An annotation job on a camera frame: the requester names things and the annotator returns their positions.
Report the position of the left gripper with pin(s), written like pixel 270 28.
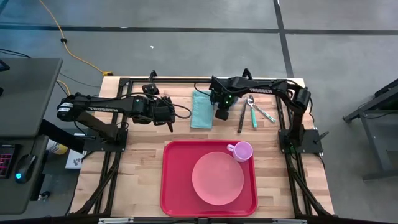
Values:
pixel 161 110

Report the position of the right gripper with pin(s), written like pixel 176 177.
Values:
pixel 222 99

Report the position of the teal cloth napkin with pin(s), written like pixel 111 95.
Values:
pixel 202 112

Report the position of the dark metal knife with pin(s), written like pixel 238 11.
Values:
pixel 241 121

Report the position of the lilac plastic mug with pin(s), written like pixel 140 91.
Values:
pixel 243 152

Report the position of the pink round plate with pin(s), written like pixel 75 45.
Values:
pixel 217 179

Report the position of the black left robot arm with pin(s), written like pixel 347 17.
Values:
pixel 102 109

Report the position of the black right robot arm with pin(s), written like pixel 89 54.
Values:
pixel 261 90

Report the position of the red plastic tray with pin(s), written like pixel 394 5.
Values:
pixel 177 186

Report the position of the white printed paper sheet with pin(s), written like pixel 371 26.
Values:
pixel 74 160

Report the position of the yellow white bottle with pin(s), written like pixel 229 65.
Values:
pixel 59 148

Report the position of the black caster wheel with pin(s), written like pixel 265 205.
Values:
pixel 43 196

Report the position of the grey office desk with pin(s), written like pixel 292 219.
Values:
pixel 28 93

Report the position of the black computer mouse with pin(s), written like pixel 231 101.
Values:
pixel 25 168

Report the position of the black metal side table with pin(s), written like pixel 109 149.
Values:
pixel 373 143

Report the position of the black backlit keyboard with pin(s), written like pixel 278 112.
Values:
pixel 4 161

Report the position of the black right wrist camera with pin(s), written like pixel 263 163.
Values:
pixel 222 114

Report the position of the black aluminium table frame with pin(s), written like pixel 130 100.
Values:
pixel 186 80

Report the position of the silver metal bracket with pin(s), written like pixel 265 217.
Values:
pixel 289 221
pixel 116 220

